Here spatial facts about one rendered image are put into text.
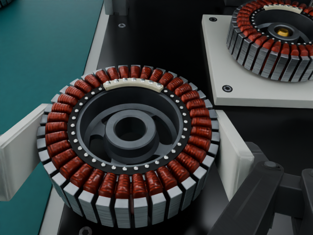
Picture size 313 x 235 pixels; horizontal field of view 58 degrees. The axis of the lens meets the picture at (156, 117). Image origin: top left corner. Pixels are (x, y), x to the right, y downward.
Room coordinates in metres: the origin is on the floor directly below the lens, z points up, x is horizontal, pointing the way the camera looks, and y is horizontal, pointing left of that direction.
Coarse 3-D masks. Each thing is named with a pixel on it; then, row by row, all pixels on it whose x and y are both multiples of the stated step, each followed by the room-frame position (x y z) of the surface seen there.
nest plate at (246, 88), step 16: (208, 16) 0.34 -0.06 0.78; (224, 16) 0.34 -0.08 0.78; (208, 32) 0.30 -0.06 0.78; (224, 32) 0.30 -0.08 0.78; (208, 48) 0.27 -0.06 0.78; (224, 48) 0.27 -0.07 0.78; (208, 64) 0.25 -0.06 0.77; (224, 64) 0.24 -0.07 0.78; (224, 80) 0.21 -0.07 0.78; (240, 80) 0.22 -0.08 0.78; (256, 80) 0.22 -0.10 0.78; (272, 80) 0.22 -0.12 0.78; (224, 96) 0.19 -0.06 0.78; (240, 96) 0.19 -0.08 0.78; (256, 96) 0.19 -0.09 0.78; (272, 96) 0.20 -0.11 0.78; (288, 96) 0.20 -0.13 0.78; (304, 96) 0.20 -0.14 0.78
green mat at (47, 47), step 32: (32, 0) 0.41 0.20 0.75; (64, 0) 0.42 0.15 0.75; (96, 0) 0.42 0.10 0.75; (0, 32) 0.33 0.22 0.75; (32, 32) 0.33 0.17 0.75; (64, 32) 0.33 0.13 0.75; (0, 64) 0.26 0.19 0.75; (32, 64) 0.26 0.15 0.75; (64, 64) 0.27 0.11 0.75; (0, 96) 0.21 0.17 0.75; (32, 96) 0.21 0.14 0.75; (0, 128) 0.17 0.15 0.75; (32, 192) 0.10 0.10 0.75; (0, 224) 0.07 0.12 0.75; (32, 224) 0.07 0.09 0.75
